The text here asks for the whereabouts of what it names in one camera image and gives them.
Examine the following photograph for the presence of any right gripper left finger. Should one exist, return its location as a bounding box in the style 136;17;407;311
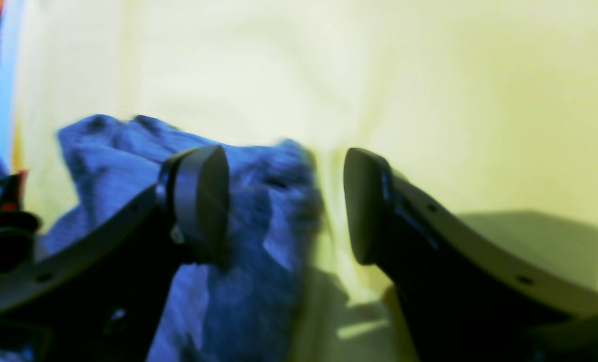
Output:
0;145;230;361

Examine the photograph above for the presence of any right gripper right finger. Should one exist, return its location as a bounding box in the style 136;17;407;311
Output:
343;147;598;361

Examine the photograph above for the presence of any grey long-sleeve T-shirt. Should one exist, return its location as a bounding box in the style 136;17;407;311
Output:
43;115;322;361

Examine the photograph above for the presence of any yellow table cloth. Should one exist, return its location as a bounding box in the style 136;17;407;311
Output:
10;1;598;361

